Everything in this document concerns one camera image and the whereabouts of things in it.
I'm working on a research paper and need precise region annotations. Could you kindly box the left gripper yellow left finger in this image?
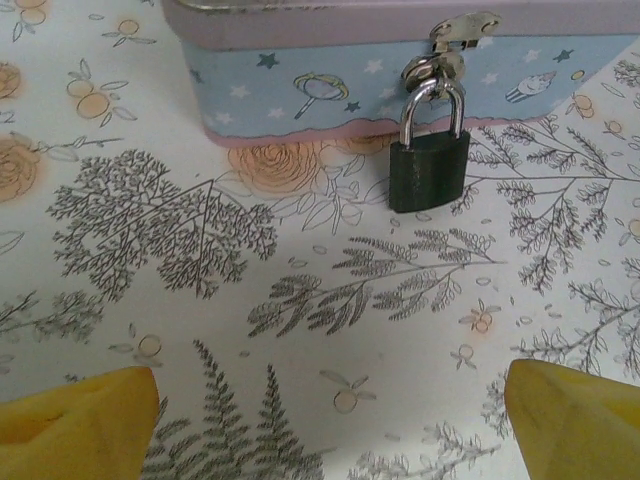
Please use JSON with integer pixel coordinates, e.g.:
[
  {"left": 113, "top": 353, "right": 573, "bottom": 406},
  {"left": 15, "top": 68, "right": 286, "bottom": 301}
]
[{"left": 0, "top": 365, "right": 161, "bottom": 480}]

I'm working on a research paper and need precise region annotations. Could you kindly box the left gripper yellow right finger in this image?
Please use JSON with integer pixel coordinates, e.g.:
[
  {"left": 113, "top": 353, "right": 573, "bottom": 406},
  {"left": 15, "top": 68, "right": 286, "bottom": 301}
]
[{"left": 503, "top": 357, "right": 640, "bottom": 480}]

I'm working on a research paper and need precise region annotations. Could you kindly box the blue cartoon tin box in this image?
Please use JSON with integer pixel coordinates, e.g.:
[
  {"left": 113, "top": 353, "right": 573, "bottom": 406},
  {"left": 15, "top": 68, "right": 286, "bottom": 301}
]
[{"left": 159, "top": 0, "right": 640, "bottom": 147}]

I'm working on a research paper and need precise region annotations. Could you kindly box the black padlock silver shackle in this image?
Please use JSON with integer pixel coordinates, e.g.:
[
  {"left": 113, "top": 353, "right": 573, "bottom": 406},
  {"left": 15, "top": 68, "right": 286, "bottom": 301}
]
[{"left": 388, "top": 81, "right": 473, "bottom": 215}]

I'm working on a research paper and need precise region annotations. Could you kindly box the floral patterned table cover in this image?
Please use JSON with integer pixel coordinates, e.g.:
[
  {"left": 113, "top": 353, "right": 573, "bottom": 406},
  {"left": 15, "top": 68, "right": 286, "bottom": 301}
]
[{"left": 0, "top": 0, "right": 640, "bottom": 480}]

